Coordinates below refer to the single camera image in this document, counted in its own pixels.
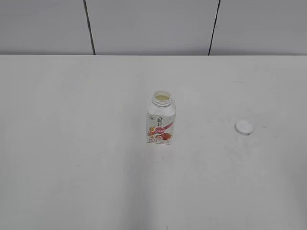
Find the white yili yogurt bottle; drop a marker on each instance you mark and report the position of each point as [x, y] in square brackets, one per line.
[160, 119]

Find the white bottle cap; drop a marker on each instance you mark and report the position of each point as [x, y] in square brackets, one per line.
[244, 128]

